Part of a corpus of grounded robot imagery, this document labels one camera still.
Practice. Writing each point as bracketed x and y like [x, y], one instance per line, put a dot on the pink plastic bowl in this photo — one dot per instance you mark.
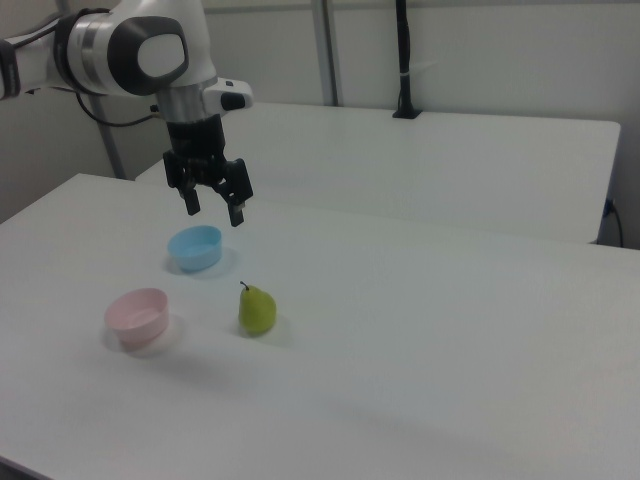
[136, 316]

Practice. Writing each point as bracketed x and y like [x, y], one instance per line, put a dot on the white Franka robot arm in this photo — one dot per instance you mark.
[100, 45]

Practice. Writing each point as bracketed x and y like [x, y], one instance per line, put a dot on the grey partition post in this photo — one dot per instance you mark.
[111, 145]
[327, 55]

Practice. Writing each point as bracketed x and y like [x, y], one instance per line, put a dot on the blue plastic bowl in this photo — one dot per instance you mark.
[195, 248]

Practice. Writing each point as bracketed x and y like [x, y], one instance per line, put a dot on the white side table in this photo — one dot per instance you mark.
[400, 165]

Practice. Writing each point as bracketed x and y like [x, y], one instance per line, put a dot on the black clamped pole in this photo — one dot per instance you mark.
[404, 60]

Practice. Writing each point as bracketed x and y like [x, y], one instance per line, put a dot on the green pear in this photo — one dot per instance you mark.
[257, 312]

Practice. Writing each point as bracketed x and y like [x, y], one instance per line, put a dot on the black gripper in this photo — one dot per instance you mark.
[197, 142]

